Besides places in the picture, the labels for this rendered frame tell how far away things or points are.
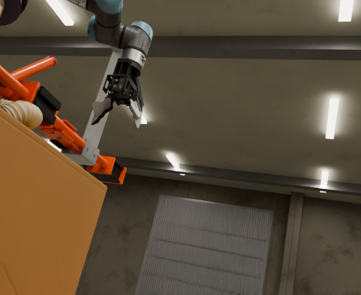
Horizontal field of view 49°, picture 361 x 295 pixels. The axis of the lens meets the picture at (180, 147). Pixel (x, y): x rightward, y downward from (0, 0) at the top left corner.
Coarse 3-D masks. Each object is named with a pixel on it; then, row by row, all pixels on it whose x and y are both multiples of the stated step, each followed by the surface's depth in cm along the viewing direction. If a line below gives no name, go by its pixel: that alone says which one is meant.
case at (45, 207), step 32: (0, 128) 48; (0, 160) 49; (32, 160) 54; (64, 160) 60; (0, 192) 49; (32, 192) 54; (64, 192) 61; (96, 192) 70; (0, 224) 49; (32, 224) 55; (64, 224) 62; (0, 256) 50; (32, 256) 56; (64, 256) 63; (0, 288) 50; (32, 288) 56; (64, 288) 63
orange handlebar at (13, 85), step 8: (0, 72) 68; (8, 72) 71; (0, 80) 70; (8, 80) 70; (16, 80) 72; (0, 88) 74; (8, 88) 76; (16, 88) 73; (24, 88) 74; (8, 96) 76; (24, 96) 75; (56, 120) 84; (64, 120) 87; (48, 128) 88; (56, 128) 86; (64, 128) 87; (72, 128) 90; (48, 136) 91; (56, 136) 89; (64, 136) 88; (72, 136) 90; (64, 144) 95; (80, 144) 93; (104, 160) 104
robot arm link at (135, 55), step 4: (124, 52) 119; (128, 52) 118; (132, 52) 118; (136, 52) 118; (140, 52) 119; (124, 56) 118; (128, 56) 118; (132, 56) 118; (136, 56) 118; (140, 56) 119; (144, 56) 121; (132, 60) 118; (136, 60) 118; (140, 60) 119; (144, 60) 120; (140, 64) 119
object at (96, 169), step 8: (112, 160) 106; (88, 168) 107; (96, 168) 106; (104, 168) 105; (112, 168) 105; (120, 168) 112; (96, 176) 109; (104, 176) 107; (112, 176) 107; (120, 176) 112
